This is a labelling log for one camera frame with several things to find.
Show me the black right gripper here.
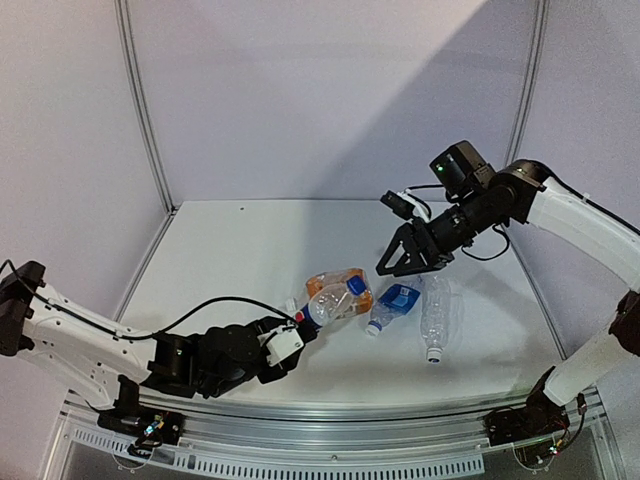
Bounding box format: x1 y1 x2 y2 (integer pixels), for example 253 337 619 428
375 188 499 278

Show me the Pepsi bottle blue label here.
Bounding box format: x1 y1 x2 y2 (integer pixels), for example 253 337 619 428
294 280 368 330

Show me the blue Pepsi bottle cap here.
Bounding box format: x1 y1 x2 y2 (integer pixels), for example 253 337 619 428
346 275 367 297

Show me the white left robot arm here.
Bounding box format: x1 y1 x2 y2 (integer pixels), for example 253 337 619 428
1 260 319 434

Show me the blue label crushed water bottle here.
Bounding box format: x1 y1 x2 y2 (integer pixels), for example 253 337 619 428
365 276 424 337

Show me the clear unlabelled plastic bottle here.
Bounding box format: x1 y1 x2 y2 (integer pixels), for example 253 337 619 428
420 276 463 365

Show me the orange label crushed bottle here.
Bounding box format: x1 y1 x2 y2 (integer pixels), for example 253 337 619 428
285 268 373 327

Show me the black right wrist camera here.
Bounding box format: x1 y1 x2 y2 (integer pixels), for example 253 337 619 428
380 188 432 222

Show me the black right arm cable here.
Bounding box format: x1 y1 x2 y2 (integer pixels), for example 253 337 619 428
407 183 511 261

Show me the aluminium table front rail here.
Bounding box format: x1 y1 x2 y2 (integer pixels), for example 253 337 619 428
59 387 609 476

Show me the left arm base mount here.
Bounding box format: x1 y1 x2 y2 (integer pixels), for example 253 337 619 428
97 375 185 459

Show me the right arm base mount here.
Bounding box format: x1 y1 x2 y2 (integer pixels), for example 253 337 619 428
482 367 587 473

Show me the right aluminium corner post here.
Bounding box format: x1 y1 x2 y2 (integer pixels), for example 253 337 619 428
504 0 550 166

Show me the aluminium corner post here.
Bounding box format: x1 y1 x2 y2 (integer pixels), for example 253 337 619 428
504 0 550 166
114 0 178 216

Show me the left aluminium corner post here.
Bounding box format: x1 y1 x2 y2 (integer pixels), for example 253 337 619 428
114 0 178 216

